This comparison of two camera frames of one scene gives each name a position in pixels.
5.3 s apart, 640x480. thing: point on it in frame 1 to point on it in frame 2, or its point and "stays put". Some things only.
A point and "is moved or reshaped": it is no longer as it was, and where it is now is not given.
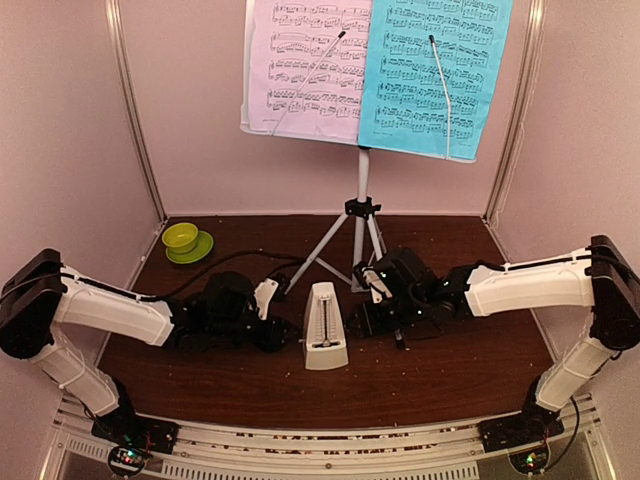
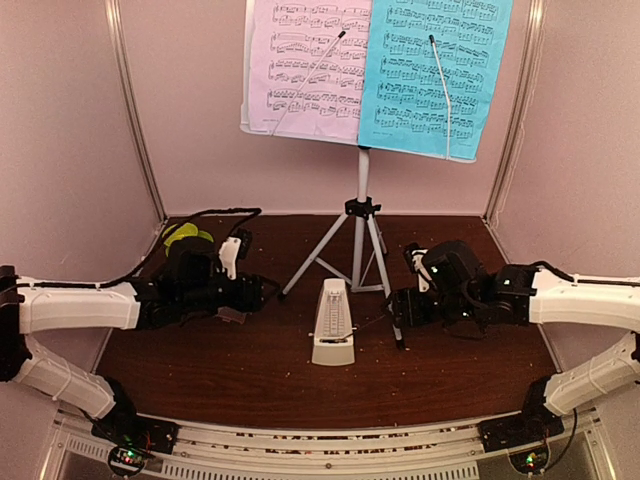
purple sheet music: (288, 40) stays put
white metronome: (326, 340) is moved or reshaped
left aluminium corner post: (114, 21) stays put
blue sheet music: (404, 104) stays put
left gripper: (271, 340) to (247, 297)
